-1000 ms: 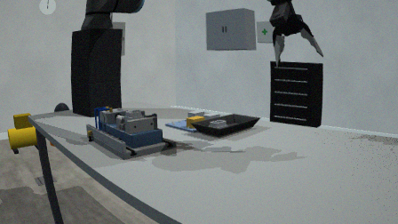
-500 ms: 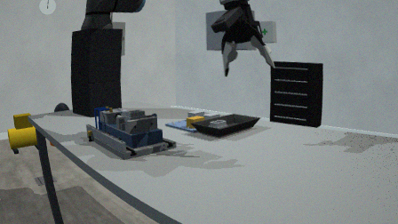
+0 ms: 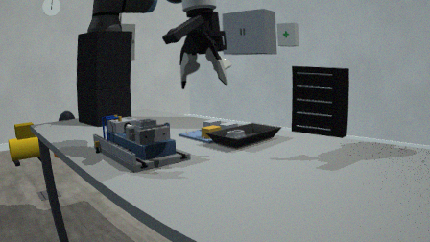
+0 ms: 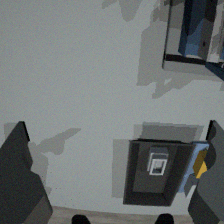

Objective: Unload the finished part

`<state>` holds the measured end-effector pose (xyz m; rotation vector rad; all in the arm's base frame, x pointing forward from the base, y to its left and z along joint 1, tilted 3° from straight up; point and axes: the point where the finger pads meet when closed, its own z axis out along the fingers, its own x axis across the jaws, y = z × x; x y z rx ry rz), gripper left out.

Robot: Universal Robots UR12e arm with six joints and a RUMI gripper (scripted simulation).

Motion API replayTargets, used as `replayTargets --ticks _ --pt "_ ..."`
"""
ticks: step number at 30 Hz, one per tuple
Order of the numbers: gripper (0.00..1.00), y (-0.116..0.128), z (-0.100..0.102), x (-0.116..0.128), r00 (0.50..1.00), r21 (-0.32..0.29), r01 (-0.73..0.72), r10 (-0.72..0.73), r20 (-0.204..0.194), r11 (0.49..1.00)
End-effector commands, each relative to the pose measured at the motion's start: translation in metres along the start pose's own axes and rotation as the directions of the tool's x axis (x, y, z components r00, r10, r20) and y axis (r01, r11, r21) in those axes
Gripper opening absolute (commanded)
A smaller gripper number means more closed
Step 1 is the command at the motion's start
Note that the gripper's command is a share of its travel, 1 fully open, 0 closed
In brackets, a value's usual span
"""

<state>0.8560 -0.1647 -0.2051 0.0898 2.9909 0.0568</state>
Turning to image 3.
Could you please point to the yellow block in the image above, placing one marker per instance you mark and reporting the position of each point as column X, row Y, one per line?
column 209, row 129

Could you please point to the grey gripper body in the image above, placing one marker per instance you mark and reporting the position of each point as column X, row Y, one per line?
column 195, row 41

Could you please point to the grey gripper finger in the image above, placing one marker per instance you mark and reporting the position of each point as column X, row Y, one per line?
column 213, row 56
column 188, row 64

